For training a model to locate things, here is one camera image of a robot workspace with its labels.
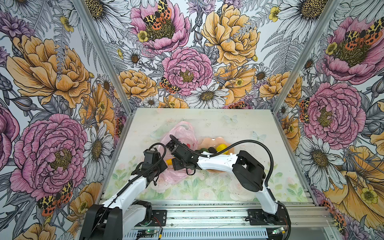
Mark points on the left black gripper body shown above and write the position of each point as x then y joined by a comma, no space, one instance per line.
159,168

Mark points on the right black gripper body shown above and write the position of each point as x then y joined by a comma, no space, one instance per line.
179,164

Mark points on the pink petal-shaped bowl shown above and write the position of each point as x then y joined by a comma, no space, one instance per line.
209,142

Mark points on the fake dark avocado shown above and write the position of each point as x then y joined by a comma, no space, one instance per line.
212,150

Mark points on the fake yellow lemon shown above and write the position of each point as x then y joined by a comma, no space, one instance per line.
222,149

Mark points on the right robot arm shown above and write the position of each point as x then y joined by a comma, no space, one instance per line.
249,172

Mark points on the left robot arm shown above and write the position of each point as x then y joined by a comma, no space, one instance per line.
122,212

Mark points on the green circuit board left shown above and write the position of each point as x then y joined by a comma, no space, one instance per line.
146,234

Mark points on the green circuit board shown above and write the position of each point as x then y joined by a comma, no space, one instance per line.
278,231
146,234

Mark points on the green circuit board right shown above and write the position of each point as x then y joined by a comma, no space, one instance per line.
278,231

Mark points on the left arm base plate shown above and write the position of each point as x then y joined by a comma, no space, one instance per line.
159,218

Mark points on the aluminium front rail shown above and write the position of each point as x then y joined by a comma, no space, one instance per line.
214,215

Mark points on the white slotted cable duct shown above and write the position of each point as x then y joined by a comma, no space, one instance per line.
205,234

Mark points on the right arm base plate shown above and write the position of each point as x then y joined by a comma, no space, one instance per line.
257,217

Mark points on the right aluminium frame post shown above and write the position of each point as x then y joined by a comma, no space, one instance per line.
322,23

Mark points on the aluminium frame post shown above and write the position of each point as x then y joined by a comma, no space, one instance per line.
322,23
96,39

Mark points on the left aluminium frame post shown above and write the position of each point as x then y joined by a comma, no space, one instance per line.
96,39

